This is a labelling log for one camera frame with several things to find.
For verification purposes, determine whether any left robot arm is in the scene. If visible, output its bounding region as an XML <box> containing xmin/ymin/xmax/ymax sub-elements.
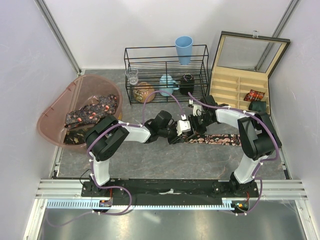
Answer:
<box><xmin>84</xmin><ymin>110</ymin><xmax>192</xmax><ymax>197</ymax></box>

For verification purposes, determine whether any tall blue plastic cup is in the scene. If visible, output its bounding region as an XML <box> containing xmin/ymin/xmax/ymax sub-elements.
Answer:
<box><xmin>175</xmin><ymin>36</ymin><xmax>193</xmax><ymax>65</ymax></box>

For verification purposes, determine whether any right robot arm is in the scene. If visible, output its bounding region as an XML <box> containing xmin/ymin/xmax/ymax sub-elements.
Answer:
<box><xmin>185</xmin><ymin>95</ymin><xmax>282</xmax><ymax>197</ymax></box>

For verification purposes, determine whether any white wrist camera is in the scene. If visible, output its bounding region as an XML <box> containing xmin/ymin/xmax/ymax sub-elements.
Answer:
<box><xmin>176</xmin><ymin>114</ymin><xmax>191</xmax><ymax>136</ymax></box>
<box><xmin>188</xmin><ymin>99</ymin><xmax>203</xmax><ymax>117</ymax></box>

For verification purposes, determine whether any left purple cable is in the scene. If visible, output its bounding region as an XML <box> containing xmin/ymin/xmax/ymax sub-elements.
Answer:
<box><xmin>46</xmin><ymin>90</ymin><xmax>187</xmax><ymax>228</ymax></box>

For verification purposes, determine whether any black floral rose tie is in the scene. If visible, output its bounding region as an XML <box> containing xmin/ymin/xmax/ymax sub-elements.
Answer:
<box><xmin>185</xmin><ymin>133</ymin><xmax>241</xmax><ymax>146</ymax></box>

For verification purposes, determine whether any clear drinking glass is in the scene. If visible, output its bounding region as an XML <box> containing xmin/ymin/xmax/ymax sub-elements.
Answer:
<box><xmin>125</xmin><ymin>67</ymin><xmax>139</xmax><ymax>85</ymax></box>

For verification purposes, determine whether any wooden tie storage box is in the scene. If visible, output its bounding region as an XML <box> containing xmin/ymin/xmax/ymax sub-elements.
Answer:
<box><xmin>209</xmin><ymin>31</ymin><xmax>291</xmax><ymax>114</ymax></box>

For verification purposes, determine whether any black cup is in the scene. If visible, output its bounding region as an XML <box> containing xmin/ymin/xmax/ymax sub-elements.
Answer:
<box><xmin>179</xmin><ymin>73</ymin><xmax>195</xmax><ymax>96</ymax></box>

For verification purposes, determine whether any dark floral tie in basket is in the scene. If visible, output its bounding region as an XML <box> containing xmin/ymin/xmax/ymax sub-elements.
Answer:
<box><xmin>64</xmin><ymin>94</ymin><xmax>118</xmax><ymax>130</ymax></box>

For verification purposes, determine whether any light blue mug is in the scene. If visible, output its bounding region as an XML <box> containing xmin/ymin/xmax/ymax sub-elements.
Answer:
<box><xmin>159</xmin><ymin>74</ymin><xmax>180</xmax><ymax>97</ymax></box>

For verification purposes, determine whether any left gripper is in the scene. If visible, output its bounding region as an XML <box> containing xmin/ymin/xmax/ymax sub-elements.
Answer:
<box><xmin>158</xmin><ymin>121</ymin><xmax>185</xmax><ymax>145</ymax></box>

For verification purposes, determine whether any black wire rack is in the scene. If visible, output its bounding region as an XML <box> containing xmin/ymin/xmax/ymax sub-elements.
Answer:
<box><xmin>123</xmin><ymin>44</ymin><xmax>210</xmax><ymax>104</ymax></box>

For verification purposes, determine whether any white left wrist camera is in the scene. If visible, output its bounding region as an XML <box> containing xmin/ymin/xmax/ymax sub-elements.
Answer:
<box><xmin>176</xmin><ymin>114</ymin><xmax>191</xmax><ymax>136</ymax></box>

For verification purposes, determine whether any pink plastic basket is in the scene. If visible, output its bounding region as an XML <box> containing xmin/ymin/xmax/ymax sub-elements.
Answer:
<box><xmin>36</xmin><ymin>74</ymin><xmax>123</xmax><ymax>152</ymax></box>

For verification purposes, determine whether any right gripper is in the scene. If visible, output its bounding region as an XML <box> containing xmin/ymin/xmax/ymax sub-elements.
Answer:
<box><xmin>186</xmin><ymin>113</ymin><xmax>214</xmax><ymax>139</ymax></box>

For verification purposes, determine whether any brown paisley tie in basket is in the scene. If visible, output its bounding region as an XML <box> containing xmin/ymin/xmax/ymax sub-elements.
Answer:
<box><xmin>63</xmin><ymin>128</ymin><xmax>88</xmax><ymax>145</ymax></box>

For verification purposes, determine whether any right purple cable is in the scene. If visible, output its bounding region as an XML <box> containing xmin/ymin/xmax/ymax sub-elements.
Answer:
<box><xmin>187</xmin><ymin>91</ymin><xmax>281</xmax><ymax>217</ymax></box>

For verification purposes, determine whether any rolled red patterned tie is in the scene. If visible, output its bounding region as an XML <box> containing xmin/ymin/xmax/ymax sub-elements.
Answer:
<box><xmin>243</xmin><ymin>89</ymin><xmax>266</xmax><ymax>102</ymax></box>

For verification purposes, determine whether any grey slotted cable duct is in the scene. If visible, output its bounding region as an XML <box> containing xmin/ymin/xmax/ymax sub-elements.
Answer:
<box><xmin>46</xmin><ymin>199</ymin><xmax>242</xmax><ymax>211</ymax></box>

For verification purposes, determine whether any brown ceramic bowl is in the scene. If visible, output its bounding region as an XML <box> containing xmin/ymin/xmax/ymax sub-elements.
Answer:
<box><xmin>133</xmin><ymin>82</ymin><xmax>155</xmax><ymax>103</ymax></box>

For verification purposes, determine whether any rolled dark green tie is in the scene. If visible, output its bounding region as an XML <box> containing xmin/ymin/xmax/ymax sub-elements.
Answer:
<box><xmin>248</xmin><ymin>100</ymin><xmax>267</xmax><ymax>113</ymax></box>

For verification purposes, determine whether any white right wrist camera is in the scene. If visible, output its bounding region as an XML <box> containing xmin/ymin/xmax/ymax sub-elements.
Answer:
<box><xmin>188</xmin><ymin>99</ymin><xmax>203</xmax><ymax>117</ymax></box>

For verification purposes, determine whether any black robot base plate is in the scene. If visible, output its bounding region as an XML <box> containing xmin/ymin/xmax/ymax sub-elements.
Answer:
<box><xmin>81</xmin><ymin>178</ymin><xmax>259</xmax><ymax>205</ymax></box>

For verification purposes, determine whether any purple cable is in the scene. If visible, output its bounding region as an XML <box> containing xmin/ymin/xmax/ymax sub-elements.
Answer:
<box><xmin>187</xmin><ymin>91</ymin><xmax>281</xmax><ymax>217</ymax></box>
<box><xmin>46</xmin><ymin>90</ymin><xmax>187</xmax><ymax>228</ymax></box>

